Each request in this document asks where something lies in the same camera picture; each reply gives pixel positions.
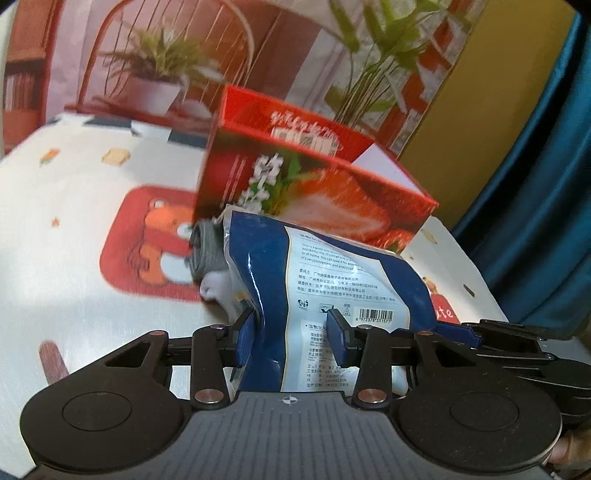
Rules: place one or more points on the printed room backdrop cloth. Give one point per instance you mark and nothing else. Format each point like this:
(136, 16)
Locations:
(231, 55)

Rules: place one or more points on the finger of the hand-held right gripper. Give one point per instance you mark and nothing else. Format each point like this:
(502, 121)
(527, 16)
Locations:
(457, 334)
(508, 328)

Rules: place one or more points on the white sock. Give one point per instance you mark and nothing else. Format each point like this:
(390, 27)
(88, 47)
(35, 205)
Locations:
(217, 290)

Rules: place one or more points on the blue plastic packet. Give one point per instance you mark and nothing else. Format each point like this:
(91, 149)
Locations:
(300, 295)

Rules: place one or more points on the grey rolled sock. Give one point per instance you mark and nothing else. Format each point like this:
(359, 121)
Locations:
(205, 251)

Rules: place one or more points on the red strawberry print box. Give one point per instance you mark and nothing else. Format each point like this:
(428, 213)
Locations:
(323, 184)

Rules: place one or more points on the person's right hand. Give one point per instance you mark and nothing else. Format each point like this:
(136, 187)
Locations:
(575, 450)

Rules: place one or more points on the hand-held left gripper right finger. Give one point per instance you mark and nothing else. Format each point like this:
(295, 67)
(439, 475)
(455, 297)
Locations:
(337, 341)

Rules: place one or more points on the printed cartoon tablecloth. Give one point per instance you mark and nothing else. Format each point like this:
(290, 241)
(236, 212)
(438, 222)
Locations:
(92, 240)

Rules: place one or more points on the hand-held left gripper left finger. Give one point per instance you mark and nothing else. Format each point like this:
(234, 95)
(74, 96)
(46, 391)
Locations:
(245, 341)

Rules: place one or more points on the blue curtain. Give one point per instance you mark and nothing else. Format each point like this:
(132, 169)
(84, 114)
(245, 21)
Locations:
(545, 184)

